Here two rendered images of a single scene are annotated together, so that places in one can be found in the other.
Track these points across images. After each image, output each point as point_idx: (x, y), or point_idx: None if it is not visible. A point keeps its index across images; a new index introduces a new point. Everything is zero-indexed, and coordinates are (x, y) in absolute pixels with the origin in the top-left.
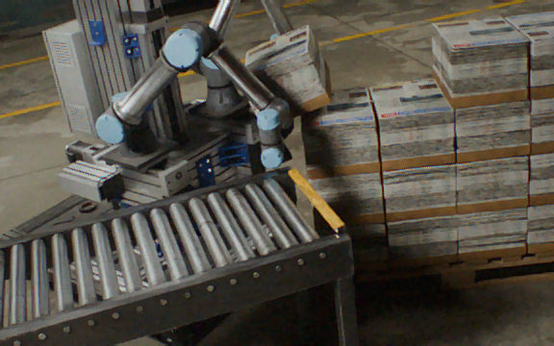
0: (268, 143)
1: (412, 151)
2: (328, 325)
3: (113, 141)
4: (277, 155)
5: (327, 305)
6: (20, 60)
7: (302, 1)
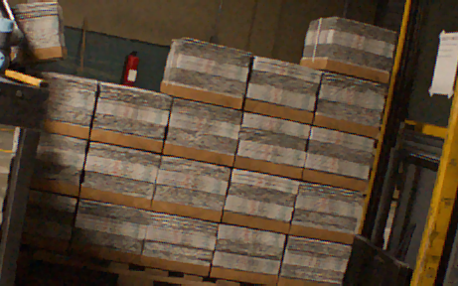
0: None
1: (123, 127)
2: None
3: None
4: (0, 57)
5: None
6: None
7: None
